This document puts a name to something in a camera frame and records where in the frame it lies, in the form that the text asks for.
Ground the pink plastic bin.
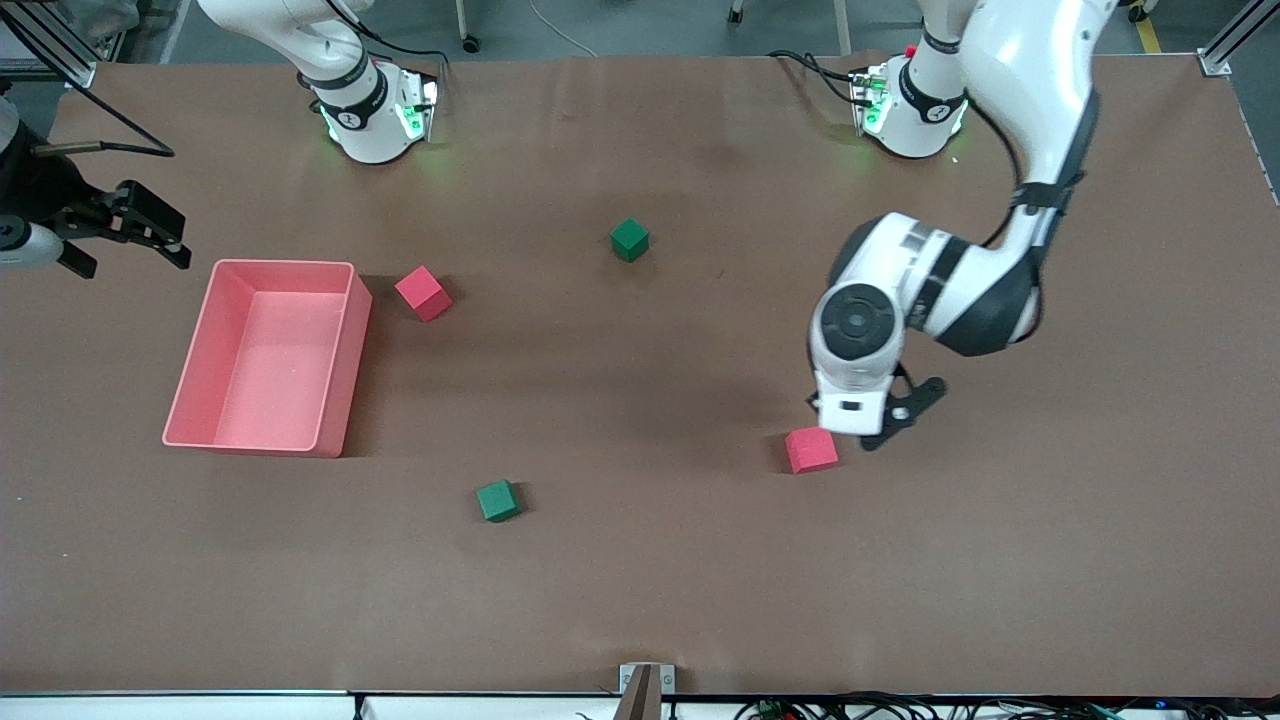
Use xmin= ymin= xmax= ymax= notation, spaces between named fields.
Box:
xmin=162 ymin=259 xmax=373 ymax=459

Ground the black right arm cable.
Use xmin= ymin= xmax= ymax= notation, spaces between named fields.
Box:
xmin=0 ymin=15 xmax=177 ymax=159

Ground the tangled black cable bundle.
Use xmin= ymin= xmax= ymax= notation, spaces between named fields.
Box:
xmin=735 ymin=690 xmax=1280 ymax=720

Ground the black left base cable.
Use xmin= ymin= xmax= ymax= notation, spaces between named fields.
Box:
xmin=767 ymin=49 xmax=873 ymax=107

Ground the green foam cube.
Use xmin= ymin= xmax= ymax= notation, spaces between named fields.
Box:
xmin=475 ymin=479 xmax=521 ymax=524
xmin=610 ymin=218 xmax=651 ymax=263

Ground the red foam cube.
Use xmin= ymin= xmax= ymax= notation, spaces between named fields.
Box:
xmin=394 ymin=265 xmax=453 ymax=323
xmin=784 ymin=424 xmax=840 ymax=475

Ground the black right base cable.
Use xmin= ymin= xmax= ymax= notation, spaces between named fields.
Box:
xmin=320 ymin=0 xmax=449 ymax=101

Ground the metal mounting bracket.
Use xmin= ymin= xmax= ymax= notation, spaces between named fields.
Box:
xmin=612 ymin=662 xmax=677 ymax=720

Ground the white floor cable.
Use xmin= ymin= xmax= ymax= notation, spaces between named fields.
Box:
xmin=527 ymin=0 xmax=599 ymax=59

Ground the black base cable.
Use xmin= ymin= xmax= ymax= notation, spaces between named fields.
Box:
xmin=320 ymin=0 xmax=449 ymax=101
xmin=767 ymin=49 xmax=873 ymax=107

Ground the aluminium frame profile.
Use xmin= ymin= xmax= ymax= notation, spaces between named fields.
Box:
xmin=1197 ymin=0 xmax=1280 ymax=78
xmin=0 ymin=0 xmax=98 ymax=89

